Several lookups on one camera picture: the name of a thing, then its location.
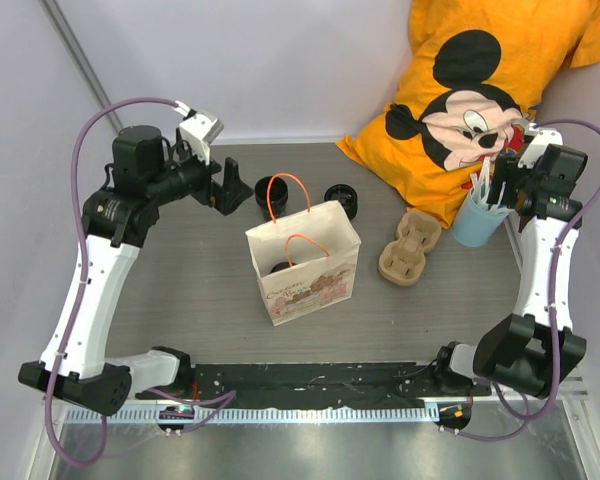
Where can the aluminium corner frame post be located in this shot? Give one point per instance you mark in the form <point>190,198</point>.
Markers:
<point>71,43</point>

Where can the orange Mickey Mouse pillow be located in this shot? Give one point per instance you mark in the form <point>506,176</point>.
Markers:
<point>477,74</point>

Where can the white slotted cable duct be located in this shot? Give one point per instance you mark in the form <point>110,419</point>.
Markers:
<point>173,415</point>

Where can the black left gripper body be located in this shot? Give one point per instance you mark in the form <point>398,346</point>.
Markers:
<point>220,196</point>

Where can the blue straw holder cup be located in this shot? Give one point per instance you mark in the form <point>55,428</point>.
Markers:
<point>474,225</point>

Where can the printed paper takeout bag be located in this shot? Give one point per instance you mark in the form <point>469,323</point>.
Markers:
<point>325,246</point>

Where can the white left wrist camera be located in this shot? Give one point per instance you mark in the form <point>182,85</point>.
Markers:
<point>199,129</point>

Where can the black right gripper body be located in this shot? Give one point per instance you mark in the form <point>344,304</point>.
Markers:
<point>518,180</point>

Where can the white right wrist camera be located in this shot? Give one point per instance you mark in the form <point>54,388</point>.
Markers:
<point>541,138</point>

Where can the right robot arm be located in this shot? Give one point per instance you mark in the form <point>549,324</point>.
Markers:
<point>534,348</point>

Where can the white wrapped straws bundle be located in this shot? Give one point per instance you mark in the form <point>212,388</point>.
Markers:
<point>486,197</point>

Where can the black coffee cup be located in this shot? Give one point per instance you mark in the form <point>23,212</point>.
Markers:
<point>271,197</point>
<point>346,196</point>

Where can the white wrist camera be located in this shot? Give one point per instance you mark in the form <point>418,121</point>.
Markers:
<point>541,138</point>
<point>199,129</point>

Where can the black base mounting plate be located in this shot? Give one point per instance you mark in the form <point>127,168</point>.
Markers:
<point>318,386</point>

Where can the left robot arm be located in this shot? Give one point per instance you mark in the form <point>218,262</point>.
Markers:
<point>145,174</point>

